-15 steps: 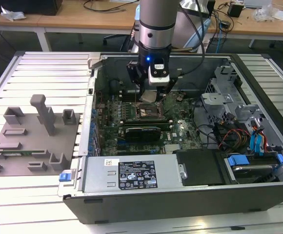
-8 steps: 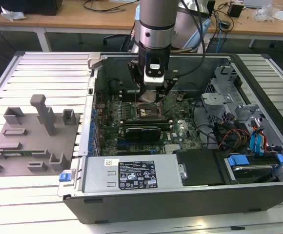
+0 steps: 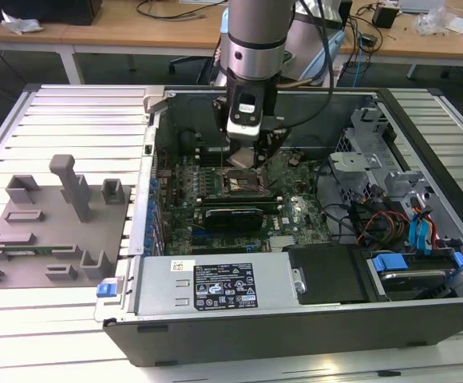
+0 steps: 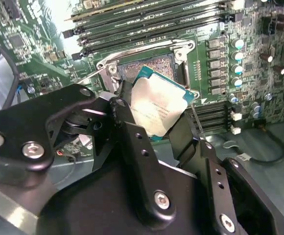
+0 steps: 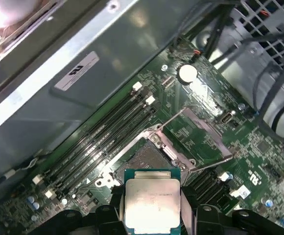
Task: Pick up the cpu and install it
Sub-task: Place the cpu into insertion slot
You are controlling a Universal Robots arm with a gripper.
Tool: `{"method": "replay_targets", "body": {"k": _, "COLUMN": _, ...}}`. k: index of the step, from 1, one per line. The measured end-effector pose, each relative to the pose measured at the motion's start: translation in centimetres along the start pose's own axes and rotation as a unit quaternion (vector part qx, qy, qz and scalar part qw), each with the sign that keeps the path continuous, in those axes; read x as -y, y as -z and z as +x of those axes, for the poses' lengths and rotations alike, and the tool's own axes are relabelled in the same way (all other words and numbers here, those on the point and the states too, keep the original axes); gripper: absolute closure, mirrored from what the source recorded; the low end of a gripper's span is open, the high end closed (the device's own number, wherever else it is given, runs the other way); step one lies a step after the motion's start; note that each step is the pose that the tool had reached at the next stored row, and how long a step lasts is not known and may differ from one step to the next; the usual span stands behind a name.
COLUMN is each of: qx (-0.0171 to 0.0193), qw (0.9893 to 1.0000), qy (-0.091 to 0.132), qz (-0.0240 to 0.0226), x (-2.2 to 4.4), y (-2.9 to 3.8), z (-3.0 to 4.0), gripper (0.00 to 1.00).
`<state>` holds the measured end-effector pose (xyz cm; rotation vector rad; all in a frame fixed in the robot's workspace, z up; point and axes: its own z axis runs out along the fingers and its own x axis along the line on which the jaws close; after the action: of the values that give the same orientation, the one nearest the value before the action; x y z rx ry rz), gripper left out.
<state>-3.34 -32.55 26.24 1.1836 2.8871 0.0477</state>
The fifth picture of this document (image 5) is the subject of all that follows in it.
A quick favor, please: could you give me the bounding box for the white motherboard sticker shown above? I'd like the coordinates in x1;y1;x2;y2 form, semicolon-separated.
230;185;252;200

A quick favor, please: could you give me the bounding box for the silver square CPU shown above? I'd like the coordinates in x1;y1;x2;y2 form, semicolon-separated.
123;168;182;235

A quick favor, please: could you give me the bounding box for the black PC case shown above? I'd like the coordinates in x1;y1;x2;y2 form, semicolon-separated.
0;0;284;172

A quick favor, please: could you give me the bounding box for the silver USB port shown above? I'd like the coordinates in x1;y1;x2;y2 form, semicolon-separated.
220;111;234;126

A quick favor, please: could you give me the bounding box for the white case wall sticker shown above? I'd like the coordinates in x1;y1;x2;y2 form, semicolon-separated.
53;50;100;92

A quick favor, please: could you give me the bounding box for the round coin battery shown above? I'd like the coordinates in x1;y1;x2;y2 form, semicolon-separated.
177;64;198;85

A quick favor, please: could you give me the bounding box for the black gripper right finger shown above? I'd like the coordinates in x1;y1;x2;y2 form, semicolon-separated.
180;186;284;235

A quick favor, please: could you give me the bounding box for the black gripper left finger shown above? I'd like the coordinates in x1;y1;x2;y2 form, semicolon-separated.
29;185;126;235

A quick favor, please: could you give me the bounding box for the green motherboard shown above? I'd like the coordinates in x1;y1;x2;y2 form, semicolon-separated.
0;31;284;235

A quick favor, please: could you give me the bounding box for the metal socket cover frame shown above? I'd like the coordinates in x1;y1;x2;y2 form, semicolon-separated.
154;107;234;172

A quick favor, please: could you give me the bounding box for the black RAM slot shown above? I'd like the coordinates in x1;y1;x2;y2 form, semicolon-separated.
31;82;144;186
40;89;149;192
215;188;240;213
207;180;235;211
44;95;156;199
190;167;221;196
198;172;229;206
53;104;161;204

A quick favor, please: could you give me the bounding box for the CPU socket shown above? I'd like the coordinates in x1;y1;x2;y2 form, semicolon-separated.
95;124;197;188

